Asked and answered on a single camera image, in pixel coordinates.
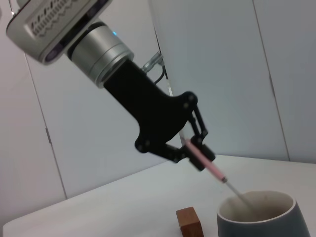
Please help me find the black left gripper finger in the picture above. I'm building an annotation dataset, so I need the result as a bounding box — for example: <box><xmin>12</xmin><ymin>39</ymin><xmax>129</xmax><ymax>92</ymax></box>
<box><xmin>188</xmin><ymin>105</ymin><xmax>216</xmax><ymax>161</ymax></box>
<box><xmin>157</xmin><ymin>144</ymin><xmax>206</xmax><ymax>173</ymax></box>

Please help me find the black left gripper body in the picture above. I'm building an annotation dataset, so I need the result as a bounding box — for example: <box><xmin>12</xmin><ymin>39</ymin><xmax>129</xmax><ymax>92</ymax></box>
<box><xmin>103</xmin><ymin>60</ymin><xmax>198</xmax><ymax>154</ymax></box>

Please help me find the pink handled metal spoon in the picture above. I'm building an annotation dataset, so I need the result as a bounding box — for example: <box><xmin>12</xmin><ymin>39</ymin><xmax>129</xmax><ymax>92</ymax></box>
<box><xmin>185</xmin><ymin>139</ymin><xmax>257</xmax><ymax>218</ymax></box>

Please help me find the dark grey ceramic cup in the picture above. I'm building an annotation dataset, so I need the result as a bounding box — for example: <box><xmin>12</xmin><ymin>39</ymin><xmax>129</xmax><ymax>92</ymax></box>
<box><xmin>216</xmin><ymin>190</ymin><xmax>311</xmax><ymax>237</ymax></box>

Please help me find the plain brown wooden block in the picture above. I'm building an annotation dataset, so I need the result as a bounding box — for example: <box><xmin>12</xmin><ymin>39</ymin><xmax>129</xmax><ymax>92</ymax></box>
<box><xmin>176</xmin><ymin>206</ymin><xmax>205</xmax><ymax>237</ymax></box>

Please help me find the dark left gripper cable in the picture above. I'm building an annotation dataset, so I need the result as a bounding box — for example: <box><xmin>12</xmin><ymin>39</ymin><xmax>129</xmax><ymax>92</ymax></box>
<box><xmin>154</xmin><ymin>64</ymin><xmax>166</xmax><ymax>83</ymax></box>

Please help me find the silver cable connector plug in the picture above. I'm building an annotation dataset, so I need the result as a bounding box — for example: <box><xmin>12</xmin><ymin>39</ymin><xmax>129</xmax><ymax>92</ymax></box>
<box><xmin>142</xmin><ymin>52</ymin><xmax>164</xmax><ymax>73</ymax></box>

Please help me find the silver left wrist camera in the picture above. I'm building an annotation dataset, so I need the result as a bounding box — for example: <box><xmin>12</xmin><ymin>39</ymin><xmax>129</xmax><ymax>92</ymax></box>
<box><xmin>6</xmin><ymin>0</ymin><xmax>102</xmax><ymax>66</ymax></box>

